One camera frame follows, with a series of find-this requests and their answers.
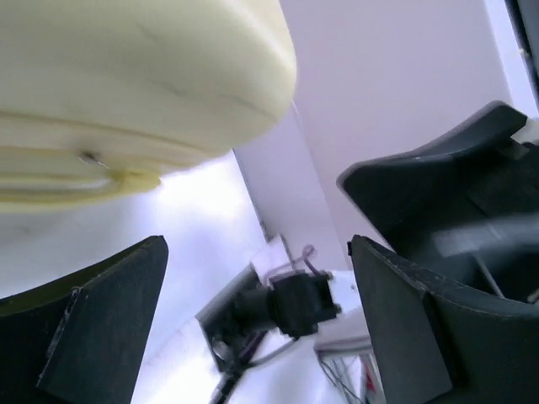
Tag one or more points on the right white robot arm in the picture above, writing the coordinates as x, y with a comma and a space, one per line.
234, 322

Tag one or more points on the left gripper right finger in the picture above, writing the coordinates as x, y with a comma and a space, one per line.
439, 341

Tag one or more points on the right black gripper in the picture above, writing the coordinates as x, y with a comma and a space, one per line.
464, 205

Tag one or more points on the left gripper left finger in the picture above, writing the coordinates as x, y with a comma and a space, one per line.
81, 338

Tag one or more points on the yellow hard-shell suitcase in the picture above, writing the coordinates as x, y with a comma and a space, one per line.
153, 87

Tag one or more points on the silver zipper pull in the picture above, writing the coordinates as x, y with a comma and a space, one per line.
92, 159

